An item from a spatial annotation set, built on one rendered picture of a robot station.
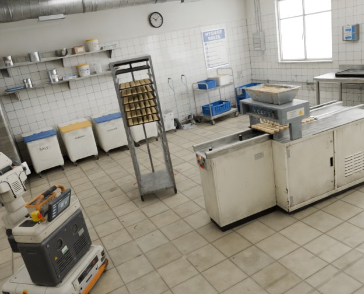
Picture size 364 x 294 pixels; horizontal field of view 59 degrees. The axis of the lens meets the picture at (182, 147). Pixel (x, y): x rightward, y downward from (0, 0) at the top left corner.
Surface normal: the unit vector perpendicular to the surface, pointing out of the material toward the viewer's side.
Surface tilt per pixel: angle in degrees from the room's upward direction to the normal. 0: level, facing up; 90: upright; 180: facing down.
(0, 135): 90
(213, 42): 90
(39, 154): 90
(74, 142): 92
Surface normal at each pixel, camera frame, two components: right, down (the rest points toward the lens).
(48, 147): 0.51, 0.23
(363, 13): -0.87, 0.29
